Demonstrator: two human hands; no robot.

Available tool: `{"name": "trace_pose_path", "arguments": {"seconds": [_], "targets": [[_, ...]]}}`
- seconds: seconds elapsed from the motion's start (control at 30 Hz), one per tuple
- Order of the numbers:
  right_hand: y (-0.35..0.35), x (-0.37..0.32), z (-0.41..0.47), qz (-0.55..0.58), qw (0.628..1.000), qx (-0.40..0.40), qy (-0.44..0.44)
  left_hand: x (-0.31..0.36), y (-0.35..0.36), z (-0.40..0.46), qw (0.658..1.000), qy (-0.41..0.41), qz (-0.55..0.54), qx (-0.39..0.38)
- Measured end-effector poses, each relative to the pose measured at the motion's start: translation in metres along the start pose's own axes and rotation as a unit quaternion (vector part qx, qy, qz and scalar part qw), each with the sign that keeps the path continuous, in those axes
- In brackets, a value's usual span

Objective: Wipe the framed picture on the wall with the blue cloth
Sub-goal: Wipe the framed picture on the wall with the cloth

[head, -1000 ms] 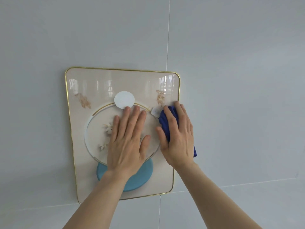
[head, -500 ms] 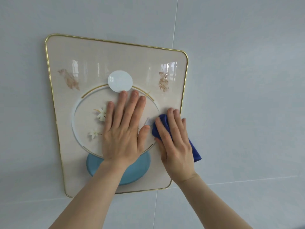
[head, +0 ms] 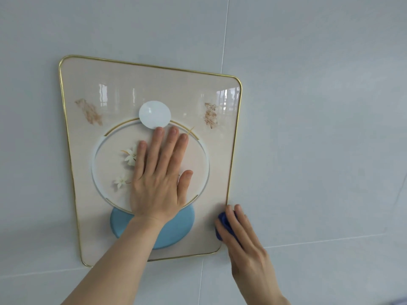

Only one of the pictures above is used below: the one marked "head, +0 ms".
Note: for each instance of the person's left hand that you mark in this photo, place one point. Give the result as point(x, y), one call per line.
point(157, 184)

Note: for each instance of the person's right hand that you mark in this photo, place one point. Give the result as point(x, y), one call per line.
point(246, 250)

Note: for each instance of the blue cloth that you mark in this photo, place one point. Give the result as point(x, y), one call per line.
point(226, 226)

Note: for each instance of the gold-framed floral wall picture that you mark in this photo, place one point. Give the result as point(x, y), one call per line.
point(101, 92)

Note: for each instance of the person's left forearm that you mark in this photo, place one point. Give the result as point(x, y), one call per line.
point(114, 266)

